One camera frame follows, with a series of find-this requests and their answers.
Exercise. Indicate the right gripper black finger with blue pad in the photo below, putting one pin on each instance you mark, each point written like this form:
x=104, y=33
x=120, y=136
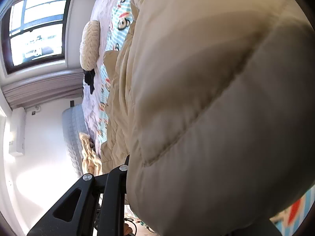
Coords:
x=93, y=202

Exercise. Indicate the grey left curtain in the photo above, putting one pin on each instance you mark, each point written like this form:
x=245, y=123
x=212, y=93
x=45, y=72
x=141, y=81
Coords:
x=41, y=89

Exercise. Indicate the tan quilted puffer jacket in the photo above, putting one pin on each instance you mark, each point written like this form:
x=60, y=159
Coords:
x=211, y=108

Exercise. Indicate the dark framed window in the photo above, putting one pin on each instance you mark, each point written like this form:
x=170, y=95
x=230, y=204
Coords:
x=33, y=32

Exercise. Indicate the black folded cloth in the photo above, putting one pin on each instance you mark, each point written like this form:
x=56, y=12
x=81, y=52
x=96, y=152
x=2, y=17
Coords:
x=89, y=79

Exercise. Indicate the round cream cushion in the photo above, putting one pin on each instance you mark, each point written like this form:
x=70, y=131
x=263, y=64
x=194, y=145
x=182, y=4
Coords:
x=89, y=46

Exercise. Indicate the grey quilted headboard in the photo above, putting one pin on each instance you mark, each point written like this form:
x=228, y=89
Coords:
x=72, y=124

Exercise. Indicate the cream striped garment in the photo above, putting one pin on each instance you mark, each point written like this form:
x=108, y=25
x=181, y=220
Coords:
x=91, y=163

